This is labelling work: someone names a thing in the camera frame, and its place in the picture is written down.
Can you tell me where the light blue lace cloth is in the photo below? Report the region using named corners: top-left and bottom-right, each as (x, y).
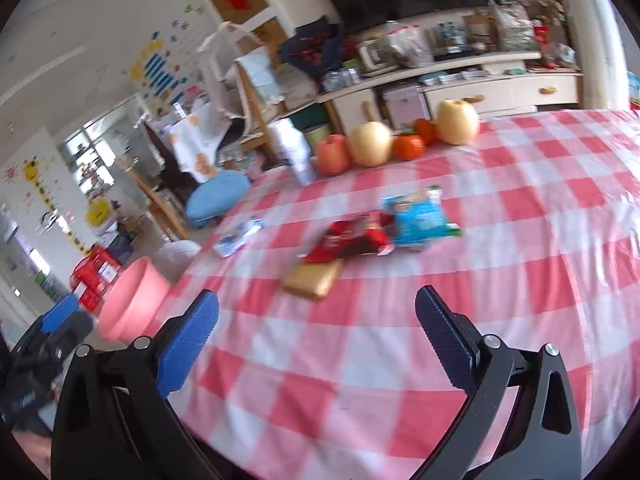
top-left (235, 47), bottom-right (283, 106)

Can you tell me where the small white drink bottle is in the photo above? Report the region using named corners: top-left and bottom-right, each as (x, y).
top-left (268, 118), bottom-right (317, 187)

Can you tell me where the pink storage box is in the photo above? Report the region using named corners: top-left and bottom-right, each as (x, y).
top-left (382, 84), bottom-right (431, 131)

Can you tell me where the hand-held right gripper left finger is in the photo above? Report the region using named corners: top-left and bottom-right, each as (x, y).
top-left (51, 289), bottom-right (221, 480)

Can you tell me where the blue yellow wall poster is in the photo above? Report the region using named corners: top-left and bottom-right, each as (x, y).
top-left (127, 32), bottom-right (188, 101)

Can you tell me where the white mesh food cover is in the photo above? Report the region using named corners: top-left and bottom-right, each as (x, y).
top-left (197, 22), bottom-right (251, 116)

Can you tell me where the yellow snack wrapper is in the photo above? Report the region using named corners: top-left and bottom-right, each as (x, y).
top-left (282, 258), bottom-right (346, 301)

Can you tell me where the white television cabinet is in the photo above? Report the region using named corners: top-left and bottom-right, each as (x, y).
top-left (320, 50), bottom-right (586, 131)

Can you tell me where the wooden chair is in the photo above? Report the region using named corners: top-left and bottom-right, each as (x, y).
top-left (235, 55), bottom-right (291, 161)

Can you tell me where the red apple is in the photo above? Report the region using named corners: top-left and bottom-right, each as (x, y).
top-left (313, 133), bottom-right (352, 177)

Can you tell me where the dark blue wrapped bouquet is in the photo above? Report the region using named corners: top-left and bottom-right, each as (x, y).
top-left (278, 17), bottom-right (346, 78)

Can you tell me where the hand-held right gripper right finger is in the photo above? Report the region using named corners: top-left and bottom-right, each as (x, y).
top-left (414, 285), bottom-right (583, 480)

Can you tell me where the pink plastic basin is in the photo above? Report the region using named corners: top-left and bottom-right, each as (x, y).
top-left (96, 256), bottom-right (172, 343)

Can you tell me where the white kitchen appliance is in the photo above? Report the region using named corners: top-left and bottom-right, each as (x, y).
top-left (357, 40), bottom-right (396, 73)

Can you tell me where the dark red snack wrapper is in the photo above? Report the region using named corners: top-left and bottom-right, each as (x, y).
top-left (300, 212), bottom-right (396, 264)

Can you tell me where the large yellow pear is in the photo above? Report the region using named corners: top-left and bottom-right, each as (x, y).
top-left (436, 98), bottom-right (481, 146)

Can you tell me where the red plastic crate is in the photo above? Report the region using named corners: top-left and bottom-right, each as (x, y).
top-left (70, 246), bottom-right (123, 311)

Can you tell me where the grey filled plastic bag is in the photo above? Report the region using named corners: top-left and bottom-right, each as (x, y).
top-left (382, 22), bottom-right (433, 68)

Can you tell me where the blue green snack packet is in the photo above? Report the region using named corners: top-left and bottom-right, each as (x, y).
top-left (381, 185), bottom-right (463, 251)

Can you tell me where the small yellow pear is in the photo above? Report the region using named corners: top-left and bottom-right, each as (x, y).
top-left (348, 121), bottom-right (394, 168)

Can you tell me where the red white checked tablecloth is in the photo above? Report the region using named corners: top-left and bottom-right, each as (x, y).
top-left (145, 107), bottom-right (640, 480)

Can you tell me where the white orange print bag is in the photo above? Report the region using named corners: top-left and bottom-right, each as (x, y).
top-left (170, 105), bottom-right (223, 183)

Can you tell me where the orange tangerine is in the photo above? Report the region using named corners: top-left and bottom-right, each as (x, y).
top-left (413, 118), bottom-right (440, 145)
top-left (391, 132), bottom-right (427, 162)

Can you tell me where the blue round stool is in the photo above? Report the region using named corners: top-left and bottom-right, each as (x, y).
top-left (185, 170), bottom-right (251, 228)

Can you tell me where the small white blue wrapper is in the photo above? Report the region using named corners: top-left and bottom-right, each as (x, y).
top-left (212, 216), bottom-right (264, 258)

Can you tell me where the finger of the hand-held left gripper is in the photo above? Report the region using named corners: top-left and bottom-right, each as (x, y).
top-left (10, 294), bottom-right (96, 356)

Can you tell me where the clear filled plastic bag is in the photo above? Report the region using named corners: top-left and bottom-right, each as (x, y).
top-left (487, 0), bottom-right (538, 53)

